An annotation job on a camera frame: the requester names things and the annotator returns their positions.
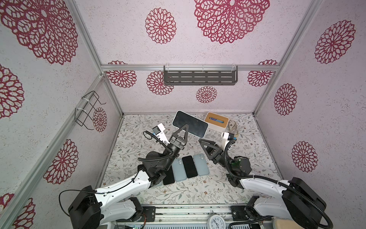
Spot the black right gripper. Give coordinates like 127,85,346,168
203,140,235,176

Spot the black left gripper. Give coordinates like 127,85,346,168
162,124,188,172

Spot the light blue case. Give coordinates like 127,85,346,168
172,158,187,182
193,154,210,177

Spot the purple bare phone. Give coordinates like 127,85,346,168
163,167,175,185

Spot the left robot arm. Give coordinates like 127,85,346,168
65,124,189,229

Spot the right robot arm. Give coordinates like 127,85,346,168
199,138,334,229

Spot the small black phone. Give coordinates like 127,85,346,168
172,110,209,138

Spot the white tissue box wooden lid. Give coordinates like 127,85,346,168
204,112,229,133

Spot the white analog clock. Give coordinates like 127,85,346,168
207,215,226,229

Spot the beige cushion pad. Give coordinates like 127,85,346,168
273,219,304,229

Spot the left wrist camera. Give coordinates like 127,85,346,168
152,123,170,145

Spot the grey wall shelf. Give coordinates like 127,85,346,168
163,66,238,86

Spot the metal base rail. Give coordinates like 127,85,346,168
112,204,250,229

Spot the black wire wall rack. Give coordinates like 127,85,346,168
74,91,108,133

